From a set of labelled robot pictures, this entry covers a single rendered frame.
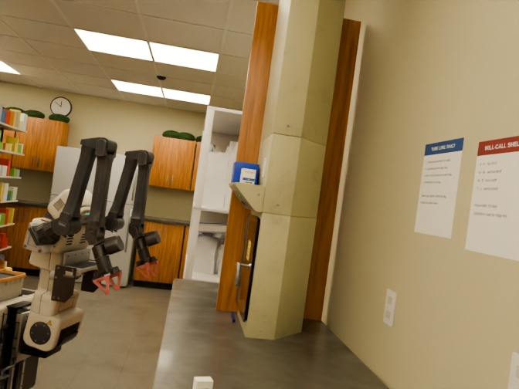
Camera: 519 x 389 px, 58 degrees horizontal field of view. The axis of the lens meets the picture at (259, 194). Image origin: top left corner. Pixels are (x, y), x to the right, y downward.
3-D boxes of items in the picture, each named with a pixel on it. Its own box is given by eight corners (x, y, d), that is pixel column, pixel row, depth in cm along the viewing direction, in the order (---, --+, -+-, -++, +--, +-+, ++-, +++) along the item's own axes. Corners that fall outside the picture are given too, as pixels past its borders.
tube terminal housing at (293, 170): (292, 319, 211) (314, 150, 212) (310, 343, 179) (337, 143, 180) (236, 314, 208) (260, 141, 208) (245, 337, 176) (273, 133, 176)
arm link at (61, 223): (92, 133, 206) (80, 130, 196) (120, 142, 204) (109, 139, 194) (63, 231, 207) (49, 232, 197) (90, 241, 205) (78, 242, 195)
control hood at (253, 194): (251, 208, 208) (254, 186, 208) (262, 212, 176) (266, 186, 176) (225, 205, 207) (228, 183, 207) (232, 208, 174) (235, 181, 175)
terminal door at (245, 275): (238, 303, 207) (249, 213, 207) (245, 323, 177) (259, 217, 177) (235, 303, 207) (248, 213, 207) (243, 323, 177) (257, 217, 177)
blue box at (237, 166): (253, 186, 205) (256, 165, 206) (256, 186, 196) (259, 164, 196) (230, 183, 204) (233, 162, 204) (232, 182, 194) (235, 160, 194)
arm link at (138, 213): (145, 153, 248) (137, 150, 237) (156, 154, 247) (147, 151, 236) (134, 234, 248) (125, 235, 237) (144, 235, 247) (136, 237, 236)
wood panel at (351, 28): (319, 318, 221) (358, 23, 222) (321, 320, 218) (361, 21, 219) (215, 308, 214) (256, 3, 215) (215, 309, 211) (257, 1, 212)
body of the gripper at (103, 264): (119, 269, 203) (113, 253, 203) (108, 272, 193) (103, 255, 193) (106, 274, 204) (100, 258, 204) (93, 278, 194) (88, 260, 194)
